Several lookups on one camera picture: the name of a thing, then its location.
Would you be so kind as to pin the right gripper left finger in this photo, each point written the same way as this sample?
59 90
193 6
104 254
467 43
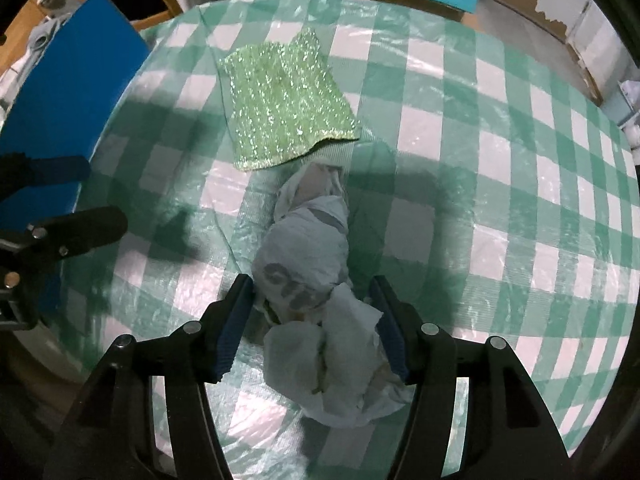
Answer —
109 434

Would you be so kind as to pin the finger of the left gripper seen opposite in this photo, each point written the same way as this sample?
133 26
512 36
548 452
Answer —
20 171

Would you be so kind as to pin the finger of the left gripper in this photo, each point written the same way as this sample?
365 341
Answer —
75 234

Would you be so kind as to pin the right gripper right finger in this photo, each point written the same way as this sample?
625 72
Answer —
509 432

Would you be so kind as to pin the white patterned sock bundle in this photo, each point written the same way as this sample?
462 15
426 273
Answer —
323 350

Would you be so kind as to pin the open cardboard shoe box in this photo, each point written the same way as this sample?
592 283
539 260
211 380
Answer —
63 106

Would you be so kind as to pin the green checkered tablecloth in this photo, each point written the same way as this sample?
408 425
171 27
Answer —
493 196

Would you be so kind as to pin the green sparkly knit cloth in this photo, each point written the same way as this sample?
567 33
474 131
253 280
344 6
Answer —
283 101

